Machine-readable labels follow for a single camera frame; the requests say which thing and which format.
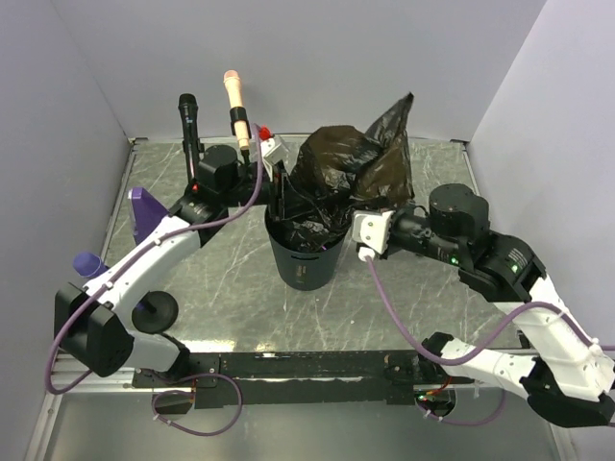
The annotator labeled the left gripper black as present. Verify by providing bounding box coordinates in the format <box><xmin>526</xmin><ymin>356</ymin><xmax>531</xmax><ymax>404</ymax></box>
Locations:
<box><xmin>220</xmin><ymin>158</ymin><xmax>318</xmax><ymax>220</ymax></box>

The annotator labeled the black plastic trash bag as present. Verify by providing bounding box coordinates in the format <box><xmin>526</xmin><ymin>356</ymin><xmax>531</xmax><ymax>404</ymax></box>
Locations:
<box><xmin>273</xmin><ymin>93</ymin><xmax>415</xmax><ymax>253</ymax></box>

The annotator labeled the dark blue trash bin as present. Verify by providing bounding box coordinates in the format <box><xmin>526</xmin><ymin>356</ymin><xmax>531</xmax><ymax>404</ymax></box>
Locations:
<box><xmin>264</xmin><ymin>209</ymin><xmax>345</xmax><ymax>291</ymax></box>

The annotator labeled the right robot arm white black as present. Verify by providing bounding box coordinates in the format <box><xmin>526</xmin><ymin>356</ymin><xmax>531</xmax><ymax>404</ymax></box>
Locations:
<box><xmin>388</xmin><ymin>183</ymin><xmax>614</xmax><ymax>428</ymax></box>

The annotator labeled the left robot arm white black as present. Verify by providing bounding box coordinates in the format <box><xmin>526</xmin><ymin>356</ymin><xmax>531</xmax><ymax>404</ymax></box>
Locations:
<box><xmin>52</xmin><ymin>139</ymin><xmax>287</xmax><ymax>386</ymax></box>

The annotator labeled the black stand of pink microphone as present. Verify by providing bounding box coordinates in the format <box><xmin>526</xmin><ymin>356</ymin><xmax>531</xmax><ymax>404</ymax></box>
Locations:
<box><xmin>230</xmin><ymin>106</ymin><xmax>252</xmax><ymax>164</ymax></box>

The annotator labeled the pink beige microphone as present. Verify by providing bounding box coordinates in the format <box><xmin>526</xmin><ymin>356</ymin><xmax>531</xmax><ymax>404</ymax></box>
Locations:
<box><xmin>223</xmin><ymin>70</ymin><xmax>251</xmax><ymax>151</ymax></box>

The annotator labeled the purple wedge shaped box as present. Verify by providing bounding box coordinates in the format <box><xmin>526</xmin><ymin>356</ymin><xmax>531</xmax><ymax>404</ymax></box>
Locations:
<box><xmin>128</xmin><ymin>186</ymin><xmax>168</xmax><ymax>246</ymax></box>

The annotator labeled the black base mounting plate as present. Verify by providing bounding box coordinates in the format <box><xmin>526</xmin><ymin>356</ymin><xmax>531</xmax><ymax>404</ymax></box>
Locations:
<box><xmin>133</xmin><ymin>350</ymin><xmax>471</xmax><ymax>409</ymax></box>

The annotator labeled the purple microphone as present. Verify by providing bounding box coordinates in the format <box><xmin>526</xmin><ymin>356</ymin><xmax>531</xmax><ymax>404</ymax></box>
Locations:
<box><xmin>72</xmin><ymin>252</ymin><xmax>108</xmax><ymax>279</ymax></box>

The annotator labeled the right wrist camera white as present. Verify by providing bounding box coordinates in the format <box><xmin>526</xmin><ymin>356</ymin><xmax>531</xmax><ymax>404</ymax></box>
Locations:
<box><xmin>351</xmin><ymin>210</ymin><xmax>394</xmax><ymax>262</ymax></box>

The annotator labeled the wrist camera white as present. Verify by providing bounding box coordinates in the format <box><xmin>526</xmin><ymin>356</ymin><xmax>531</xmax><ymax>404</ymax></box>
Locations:
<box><xmin>351</xmin><ymin>210</ymin><xmax>394</xmax><ymax>262</ymax></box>
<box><xmin>257</xmin><ymin>126</ymin><xmax>289</xmax><ymax>165</ymax></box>

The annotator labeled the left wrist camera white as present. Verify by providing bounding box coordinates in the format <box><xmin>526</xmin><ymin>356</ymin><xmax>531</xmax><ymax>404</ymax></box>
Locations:
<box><xmin>257</xmin><ymin>126</ymin><xmax>289</xmax><ymax>165</ymax></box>

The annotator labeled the black microphone orange ring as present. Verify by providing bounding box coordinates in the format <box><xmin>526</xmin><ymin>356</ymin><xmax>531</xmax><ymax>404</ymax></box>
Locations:
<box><xmin>178</xmin><ymin>93</ymin><xmax>202</xmax><ymax>188</ymax></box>

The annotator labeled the aluminium front rail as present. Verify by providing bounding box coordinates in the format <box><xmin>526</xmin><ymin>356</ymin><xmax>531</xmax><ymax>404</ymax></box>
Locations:
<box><xmin>45</xmin><ymin>348</ymin><xmax>539</xmax><ymax>395</ymax></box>

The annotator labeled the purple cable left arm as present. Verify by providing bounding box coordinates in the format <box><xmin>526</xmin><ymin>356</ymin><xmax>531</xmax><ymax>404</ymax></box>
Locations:
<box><xmin>43</xmin><ymin>138</ymin><xmax>265</xmax><ymax>396</ymax></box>

